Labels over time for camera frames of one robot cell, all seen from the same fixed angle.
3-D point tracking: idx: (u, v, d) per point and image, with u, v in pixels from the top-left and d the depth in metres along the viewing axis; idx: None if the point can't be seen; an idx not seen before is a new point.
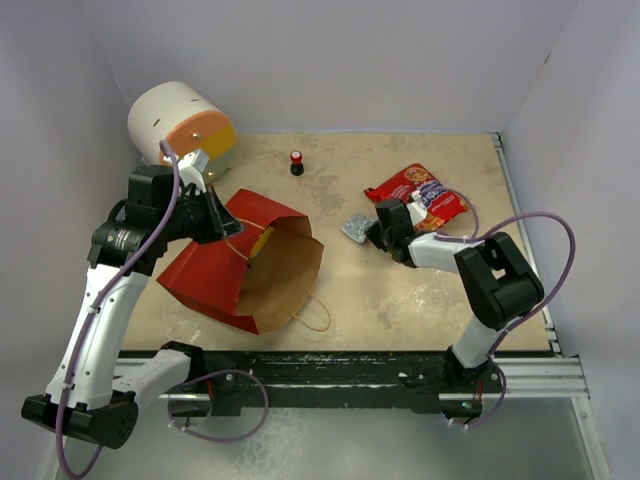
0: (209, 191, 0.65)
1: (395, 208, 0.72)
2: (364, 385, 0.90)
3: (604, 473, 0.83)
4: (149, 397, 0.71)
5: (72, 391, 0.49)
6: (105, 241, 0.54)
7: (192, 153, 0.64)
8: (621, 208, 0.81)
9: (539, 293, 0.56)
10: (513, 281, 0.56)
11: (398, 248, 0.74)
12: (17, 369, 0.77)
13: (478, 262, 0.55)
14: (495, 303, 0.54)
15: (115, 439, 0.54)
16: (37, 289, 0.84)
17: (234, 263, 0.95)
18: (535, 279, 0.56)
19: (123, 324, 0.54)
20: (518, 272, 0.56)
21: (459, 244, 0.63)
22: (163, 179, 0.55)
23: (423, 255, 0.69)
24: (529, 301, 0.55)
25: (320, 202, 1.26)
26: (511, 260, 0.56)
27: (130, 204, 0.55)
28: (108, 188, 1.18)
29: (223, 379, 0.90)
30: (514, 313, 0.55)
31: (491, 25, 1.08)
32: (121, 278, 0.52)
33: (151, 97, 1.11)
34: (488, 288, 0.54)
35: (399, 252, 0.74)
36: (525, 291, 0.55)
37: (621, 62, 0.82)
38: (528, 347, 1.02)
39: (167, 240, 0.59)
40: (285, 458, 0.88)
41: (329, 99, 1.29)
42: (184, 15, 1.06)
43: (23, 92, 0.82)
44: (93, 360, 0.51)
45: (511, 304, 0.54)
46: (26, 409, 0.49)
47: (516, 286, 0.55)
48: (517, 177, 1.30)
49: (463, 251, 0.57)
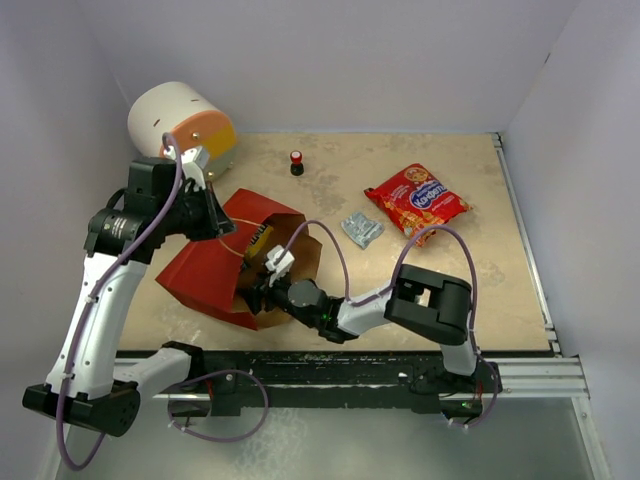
0: (209, 188, 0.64)
1: (319, 299, 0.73)
2: (364, 386, 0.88)
3: (605, 473, 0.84)
4: (148, 394, 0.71)
5: (73, 381, 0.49)
6: (101, 229, 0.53)
7: (193, 150, 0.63)
8: (621, 208, 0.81)
9: (466, 285, 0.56)
10: (440, 295, 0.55)
11: (331, 332, 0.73)
12: (18, 368, 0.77)
13: (407, 307, 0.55)
14: (448, 326, 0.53)
15: (117, 426, 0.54)
16: (36, 288, 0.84)
17: (229, 261, 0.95)
18: (454, 278, 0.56)
19: (122, 314, 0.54)
20: (439, 286, 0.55)
21: (377, 300, 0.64)
22: (164, 168, 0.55)
23: (355, 324, 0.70)
24: (465, 299, 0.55)
25: (320, 202, 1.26)
26: (422, 282, 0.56)
27: (130, 192, 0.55)
28: (108, 188, 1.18)
29: (223, 379, 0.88)
30: (465, 317, 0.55)
31: (491, 25, 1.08)
32: (119, 267, 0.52)
33: (151, 97, 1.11)
34: (432, 319, 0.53)
35: (334, 335, 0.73)
36: (457, 295, 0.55)
37: (621, 63, 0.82)
38: (530, 348, 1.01)
39: (164, 231, 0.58)
40: (285, 458, 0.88)
41: (329, 99, 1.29)
42: (183, 14, 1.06)
43: (24, 92, 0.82)
44: (92, 351, 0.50)
45: (456, 313, 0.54)
46: (27, 398, 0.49)
47: (446, 298, 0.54)
48: (517, 177, 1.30)
49: (391, 309, 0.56)
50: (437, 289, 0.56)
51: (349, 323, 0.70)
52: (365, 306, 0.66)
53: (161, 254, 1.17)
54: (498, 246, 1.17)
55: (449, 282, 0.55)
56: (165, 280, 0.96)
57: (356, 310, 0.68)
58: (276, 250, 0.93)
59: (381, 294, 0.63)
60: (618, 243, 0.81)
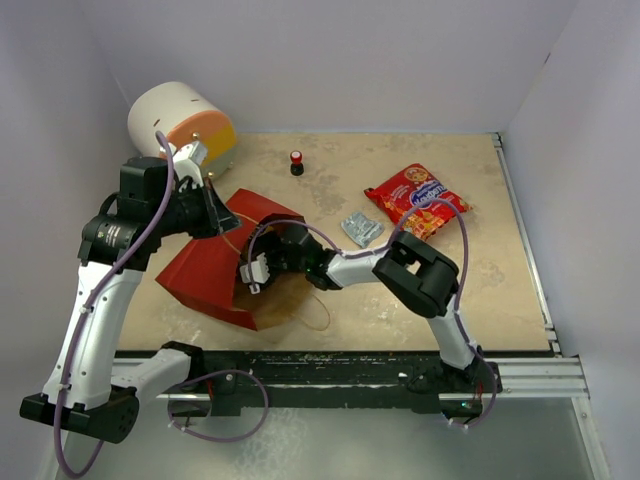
0: (206, 185, 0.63)
1: (305, 241, 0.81)
2: (364, 386, 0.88)
3: (605, 473, 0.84)
4: (149, 395, 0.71)
5: (69, 391, 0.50)
6: (95, 237, 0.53)
7: (189, 146, 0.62)
8: (620, 208, 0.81)
9: (455, 270, 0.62)
10: (428, 269, 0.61)
11: (319, 277, 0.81)
12: (18, 369, 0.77)
13: (395, 267, 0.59)
14: (426, 296, 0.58)
15: (116, 433, 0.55)
16: (36, 288, 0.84)
17: (229, 258, 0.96)
18: (445, 258, 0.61)
19: (117, 323, 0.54)
20: (430, 260, 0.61)
21: (370, 257, 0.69)
22: (157, 171, 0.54)
23: (342, 274, 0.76)
24: (448, 280, 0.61)
25: (320, 201, 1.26)
26: (418, 253, 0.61)
27: (122, 198, 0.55)
28: (107, 188, 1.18)
29: (223, 379, 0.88)
30: (444, 295, 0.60)
31: (491, 25, 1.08)
32: (114, 276, 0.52)
33: (151, 97, 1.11)
34: (415, 286, 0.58)
35: (321, 280, 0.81)
36: (443, 272, 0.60)
37: (621, 63, 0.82)
38: (530, 348, 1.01)
39: (159, 235, 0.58)
40: (285, 459, 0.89)
41: (329, 99, 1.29)
42: (183, 15, 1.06)
43: (24, 92, 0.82)
44: (88, 361, 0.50)
45: (438, 289, 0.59)
46: (24, 408, 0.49)
47: (433, 274, 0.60)
48: (517, 177, 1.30)
49: (380, 264, 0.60)
50: (426, 264, 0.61)
51: (336, 270, 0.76)
52: (358, 261, 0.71)
53: (161, 254, 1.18)
54: (499, 246, 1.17)
55: (439, 260, 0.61)
56: (165, 279, 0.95)
57: (348, 262, 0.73)
58: (245, 271, 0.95)
59: (375, 253, 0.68)
60: (618, 244, 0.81)
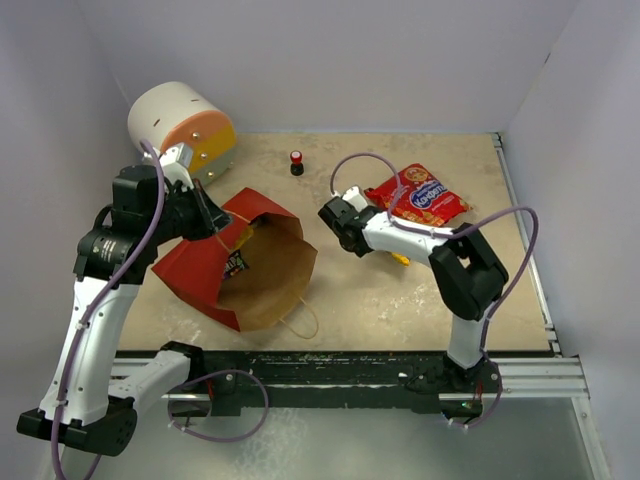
0: (197, 187, 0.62)
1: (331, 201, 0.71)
2: (364, 386, 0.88)
3: (605, 473, 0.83)
4: (148, 401, 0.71)
5: (66, 407, 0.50)
6: (91, 252, 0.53)
7: (175, 149, 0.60)
8: (621, 207, 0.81)
9: (505, 278, 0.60)
10: (482, 271, 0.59)
11: (347, 230, 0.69)
12: (17, 368, 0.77)
13: (451, 262, 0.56)
14: (472, 299, 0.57)
15: (114, 446, 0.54)
16: (36, 287, 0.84)
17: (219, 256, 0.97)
18: (502, 266, 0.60)
19: (115, 336, 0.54)
20: (488, 264, 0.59)
21: (424, 238, 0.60)
22: (148, 183, 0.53)
23: (381, 242, 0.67)
24: (496, 288, 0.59)
25: (320, 201, 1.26)
26: (479, 252, 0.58)
27: (116, 210, 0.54)
28: (107, 187, 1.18)
29: (223, 379, 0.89)
30: (487, 300, 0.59)
31: (489, 26, 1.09)
32: (109, 292, 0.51)
33: (151, 98, 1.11)
34: (467, 287, 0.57)
35: (349, 232, 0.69)
36: (493, 278, 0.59)
37: (621, 62, 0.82)
38: (528, 347, 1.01)
39: (156, 244, 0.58)
40: (285, 459, 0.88)
41: (329, 100, 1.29)
42: (184, 15, 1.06)
43: (24, 91, 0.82)
44: (85, 377, 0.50)
45: (483, 293, 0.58)
46: (21, 425, 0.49)
47: (486, 277, 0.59)
48: (517, 177, 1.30)
49: (437, 252, 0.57)
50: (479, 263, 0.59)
51: (372, 234, 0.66)
52: (407, 235, 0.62)
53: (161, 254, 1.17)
54: (499, 246, 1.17)
55: (495, 266, 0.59)
56: (160, 270, 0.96)
57: (394, 232, 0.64)
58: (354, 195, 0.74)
59: (433, 235, 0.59)
60: (618, 244, 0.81)
